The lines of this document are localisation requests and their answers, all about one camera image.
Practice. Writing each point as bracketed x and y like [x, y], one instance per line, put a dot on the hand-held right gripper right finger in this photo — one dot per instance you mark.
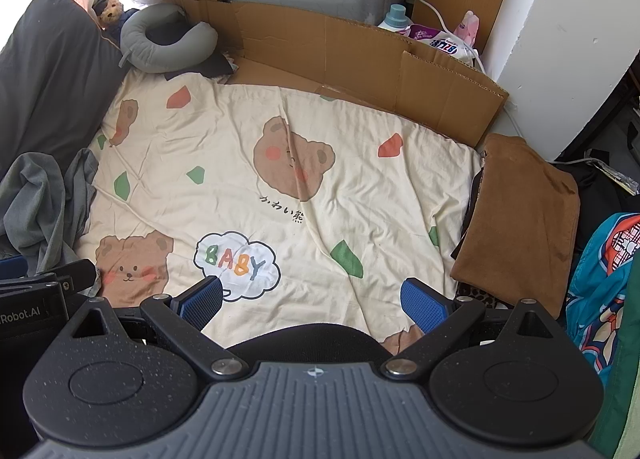
[425, 306]

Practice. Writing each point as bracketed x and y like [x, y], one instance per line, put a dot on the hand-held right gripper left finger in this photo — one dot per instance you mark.
[200, 301]

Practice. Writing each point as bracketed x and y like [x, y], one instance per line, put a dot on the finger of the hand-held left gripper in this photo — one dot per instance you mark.
[77, 275]

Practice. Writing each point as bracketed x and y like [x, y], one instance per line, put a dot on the leopard print garment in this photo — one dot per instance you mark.
[480, 296]

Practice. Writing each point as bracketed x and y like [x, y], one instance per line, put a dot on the grey crumpled garment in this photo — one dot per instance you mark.
[35, 204]

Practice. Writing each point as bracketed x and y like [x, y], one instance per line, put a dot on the black elastic-waist garment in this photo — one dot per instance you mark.
[472, 209]

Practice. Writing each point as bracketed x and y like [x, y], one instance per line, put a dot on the brown folded garment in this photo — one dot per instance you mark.
[520, 219]

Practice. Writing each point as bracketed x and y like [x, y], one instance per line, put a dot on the cream bear printed blanket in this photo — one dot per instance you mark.
[225, 164]

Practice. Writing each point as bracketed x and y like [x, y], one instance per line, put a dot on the teal printed garment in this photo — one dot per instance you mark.
[600, 279]

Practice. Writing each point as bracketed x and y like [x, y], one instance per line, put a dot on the dark grey pillow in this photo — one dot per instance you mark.
[50, 79]

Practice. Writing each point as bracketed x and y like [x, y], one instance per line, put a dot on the black bag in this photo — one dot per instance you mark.
[600, 204]

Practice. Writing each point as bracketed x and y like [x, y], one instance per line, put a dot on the green cloth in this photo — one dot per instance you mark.
[625, 389]

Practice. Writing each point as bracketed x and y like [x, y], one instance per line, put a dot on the black cloth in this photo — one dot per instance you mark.
[210, 66]

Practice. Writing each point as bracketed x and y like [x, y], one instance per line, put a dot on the grey neck pillow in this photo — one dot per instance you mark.
[135, 39]

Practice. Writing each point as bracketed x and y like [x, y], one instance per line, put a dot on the purple and white packet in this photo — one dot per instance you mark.
[440, 41]

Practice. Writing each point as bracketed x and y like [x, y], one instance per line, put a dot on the brown teddy bear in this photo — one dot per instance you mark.
[111, 9]

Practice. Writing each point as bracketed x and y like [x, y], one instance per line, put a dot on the low brown cardboard sheet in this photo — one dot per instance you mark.
[325, 54]

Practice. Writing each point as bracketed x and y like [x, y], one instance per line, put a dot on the pink bottle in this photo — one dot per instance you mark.
[467, 29]

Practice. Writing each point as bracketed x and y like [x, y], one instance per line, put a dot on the detergent bottle with blue cap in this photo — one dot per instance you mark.
[396, 19]

